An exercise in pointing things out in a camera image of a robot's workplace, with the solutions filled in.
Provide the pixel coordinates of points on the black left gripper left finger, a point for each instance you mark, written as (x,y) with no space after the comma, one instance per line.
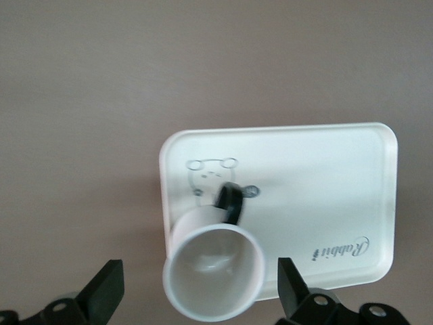
(94,298)

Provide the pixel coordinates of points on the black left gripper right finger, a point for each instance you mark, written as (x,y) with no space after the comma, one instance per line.
(304,308)

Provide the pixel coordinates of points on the cream rabbit print tray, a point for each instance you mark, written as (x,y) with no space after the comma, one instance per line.
(321,189)

